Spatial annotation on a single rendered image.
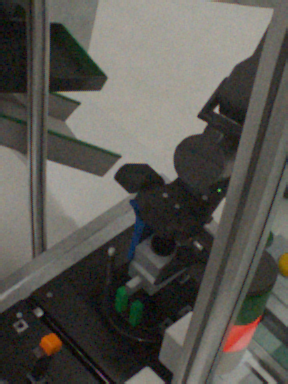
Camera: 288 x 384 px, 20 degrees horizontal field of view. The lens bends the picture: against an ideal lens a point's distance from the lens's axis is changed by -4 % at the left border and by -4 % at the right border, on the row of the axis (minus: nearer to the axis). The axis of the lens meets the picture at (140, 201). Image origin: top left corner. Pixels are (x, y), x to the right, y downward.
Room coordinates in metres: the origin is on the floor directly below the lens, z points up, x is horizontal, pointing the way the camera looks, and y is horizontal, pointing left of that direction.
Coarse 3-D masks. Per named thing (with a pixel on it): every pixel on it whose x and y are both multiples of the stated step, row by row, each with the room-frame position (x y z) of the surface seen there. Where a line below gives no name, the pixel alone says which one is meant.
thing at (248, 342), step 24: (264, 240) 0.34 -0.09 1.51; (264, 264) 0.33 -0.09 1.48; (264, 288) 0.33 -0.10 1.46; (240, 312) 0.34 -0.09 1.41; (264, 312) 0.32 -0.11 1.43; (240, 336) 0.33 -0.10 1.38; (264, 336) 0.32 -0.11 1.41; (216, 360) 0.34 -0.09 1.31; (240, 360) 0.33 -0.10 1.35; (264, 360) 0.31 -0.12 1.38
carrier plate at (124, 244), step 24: (120, 240) 0.69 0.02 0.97; (72, 264) 0.64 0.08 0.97; (96, 264) 0.65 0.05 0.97; (120, 264) 0.65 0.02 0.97; (48, 288) 0.59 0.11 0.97; (72, 288) 0.60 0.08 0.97; (96, 288) 0.61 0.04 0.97; (48, 312) 0.56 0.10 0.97; (72, 312) 0.56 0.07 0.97; (96, 312) 0.57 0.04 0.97; (72, 336) 0.52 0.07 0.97; (96, 336) 0.53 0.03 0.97; (96, 360) 0.49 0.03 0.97; (120, 360) 0.50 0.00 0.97; (144, 360) 0.50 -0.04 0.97
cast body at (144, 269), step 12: (144, 240) 0.60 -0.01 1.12; (156, 240) 0.59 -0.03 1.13; (168, 240) 0.59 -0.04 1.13; (144, 252) 0.58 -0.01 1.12; (156, 252) 0.58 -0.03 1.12; (168, 252) 0.58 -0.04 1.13; (132, 264) 0.58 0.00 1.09; (144, 264) 0.57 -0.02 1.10; (156, 264) 0.56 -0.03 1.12; (132, 276) 0.58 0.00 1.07; (144, 276) 0.56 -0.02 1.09; (156, 276) 0.56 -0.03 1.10; (132, 288) 0.55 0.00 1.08; (144, 288) 0.56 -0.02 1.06; (156, 288) 0.56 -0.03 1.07
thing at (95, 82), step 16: (0, 16) 0.82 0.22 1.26; (0, 32) 0.82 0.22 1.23; (16, 32) 0.83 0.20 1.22; (64, 32) 0.87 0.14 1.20; (0, 48) 0.69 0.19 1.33; (16, 48) 0.70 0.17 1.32; (64, 48) 0.85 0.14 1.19; (80, 48) 0.83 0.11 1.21; (0, 64) 0.69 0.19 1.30; (16, 64) 0.70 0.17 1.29; (64, 64) 0.80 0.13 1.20; (80, 64) 0.82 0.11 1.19; (96, 64) 0.80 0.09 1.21; (0, 80) 0.68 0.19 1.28; (16, 80) 0.70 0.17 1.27; (64, 80) 0.74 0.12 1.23; (80, 80) 0.75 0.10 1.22; (96, 80) 0.77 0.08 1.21
